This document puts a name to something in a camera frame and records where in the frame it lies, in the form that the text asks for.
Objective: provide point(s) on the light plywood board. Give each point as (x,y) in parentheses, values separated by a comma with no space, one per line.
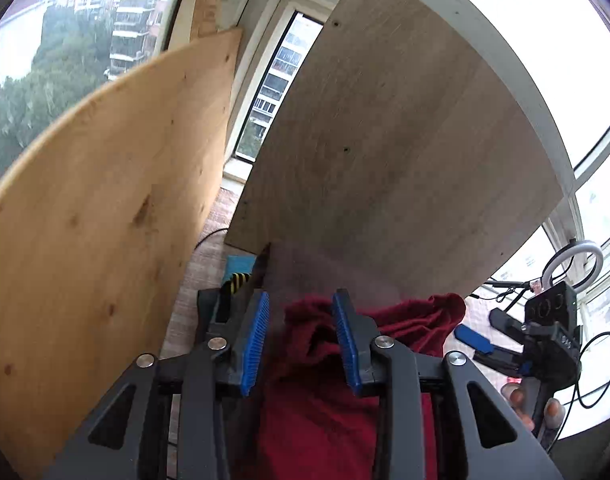
(100,240)

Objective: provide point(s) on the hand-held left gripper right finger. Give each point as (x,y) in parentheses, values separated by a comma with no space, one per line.
(346,347)

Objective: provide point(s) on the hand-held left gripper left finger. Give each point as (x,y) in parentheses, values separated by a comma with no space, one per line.
(254,345)

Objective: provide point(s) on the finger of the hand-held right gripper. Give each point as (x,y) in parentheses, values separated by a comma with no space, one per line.
(506,325)
(476,338)

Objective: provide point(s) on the person's right hand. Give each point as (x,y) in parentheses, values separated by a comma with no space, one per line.
(517,397)

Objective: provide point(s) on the blue flat object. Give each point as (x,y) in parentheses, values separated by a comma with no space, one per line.
(237,263)

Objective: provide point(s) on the dark red garment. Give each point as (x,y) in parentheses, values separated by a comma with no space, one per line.
(310,410)

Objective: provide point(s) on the grey-brown wooden board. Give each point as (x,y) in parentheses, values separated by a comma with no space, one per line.
(395,160)

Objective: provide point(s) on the yellow black striped object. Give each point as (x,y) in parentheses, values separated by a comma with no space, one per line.
(237,282)

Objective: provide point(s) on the white window frame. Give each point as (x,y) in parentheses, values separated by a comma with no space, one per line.
(267,60)

